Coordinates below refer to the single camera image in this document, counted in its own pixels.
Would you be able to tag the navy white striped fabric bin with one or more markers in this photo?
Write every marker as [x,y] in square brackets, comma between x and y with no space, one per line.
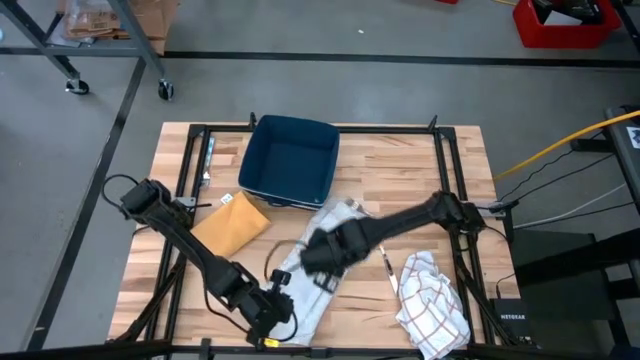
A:
[290,160]

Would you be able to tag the wooden-top metal cart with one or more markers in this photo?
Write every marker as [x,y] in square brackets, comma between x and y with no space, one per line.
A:
[130,25]

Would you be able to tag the yellow terry towel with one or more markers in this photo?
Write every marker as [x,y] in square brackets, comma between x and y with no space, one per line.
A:
[232,227]

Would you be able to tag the cardboard boxes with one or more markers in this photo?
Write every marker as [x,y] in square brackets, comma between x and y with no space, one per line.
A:
[150,20]

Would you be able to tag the black Netgear switch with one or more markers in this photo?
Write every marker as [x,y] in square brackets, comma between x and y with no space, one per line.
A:
[511,320]

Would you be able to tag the white red checked towel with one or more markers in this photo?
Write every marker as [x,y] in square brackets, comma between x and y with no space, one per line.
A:
[430,310]

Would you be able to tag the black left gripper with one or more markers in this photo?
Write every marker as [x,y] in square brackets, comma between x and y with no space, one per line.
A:
[270,315]

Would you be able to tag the black side desk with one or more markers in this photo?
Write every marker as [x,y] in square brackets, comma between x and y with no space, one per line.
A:
[627,165]

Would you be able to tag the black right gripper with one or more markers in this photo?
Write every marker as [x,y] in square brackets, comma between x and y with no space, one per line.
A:
[335,247]

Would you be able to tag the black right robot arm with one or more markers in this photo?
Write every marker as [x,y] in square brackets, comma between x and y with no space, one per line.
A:
[425,212]

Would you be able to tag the black metal table frame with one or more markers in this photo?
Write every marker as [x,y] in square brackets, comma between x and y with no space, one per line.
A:
[390,129]

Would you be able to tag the black equipment stand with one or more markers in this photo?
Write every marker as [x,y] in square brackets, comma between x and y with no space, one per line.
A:
[550,260]

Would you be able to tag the red plastic crate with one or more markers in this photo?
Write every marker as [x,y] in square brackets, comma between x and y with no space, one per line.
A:
[530,35]
[446,1]

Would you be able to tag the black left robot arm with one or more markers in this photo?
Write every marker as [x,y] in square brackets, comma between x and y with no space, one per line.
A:
[175,235]

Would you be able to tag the white terry towel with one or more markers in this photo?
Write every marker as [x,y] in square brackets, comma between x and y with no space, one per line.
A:
[305,300]

